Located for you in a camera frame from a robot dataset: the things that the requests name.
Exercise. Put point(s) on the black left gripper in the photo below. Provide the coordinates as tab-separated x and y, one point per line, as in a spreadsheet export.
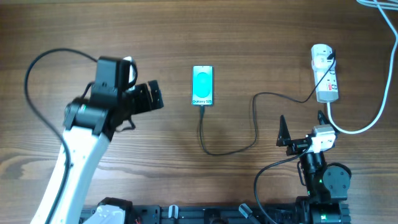
145	101

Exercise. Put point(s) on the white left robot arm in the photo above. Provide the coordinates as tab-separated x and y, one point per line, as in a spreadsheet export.
90	124

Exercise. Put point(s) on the blue screen smartphone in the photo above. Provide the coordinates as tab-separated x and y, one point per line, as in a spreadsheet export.
202	85

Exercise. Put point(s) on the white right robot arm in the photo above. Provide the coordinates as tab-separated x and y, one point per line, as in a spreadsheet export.
327	184

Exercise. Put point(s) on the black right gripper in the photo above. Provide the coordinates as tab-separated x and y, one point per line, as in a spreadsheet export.
297	145

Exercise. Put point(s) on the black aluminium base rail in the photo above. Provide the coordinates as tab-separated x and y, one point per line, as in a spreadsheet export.
277	213

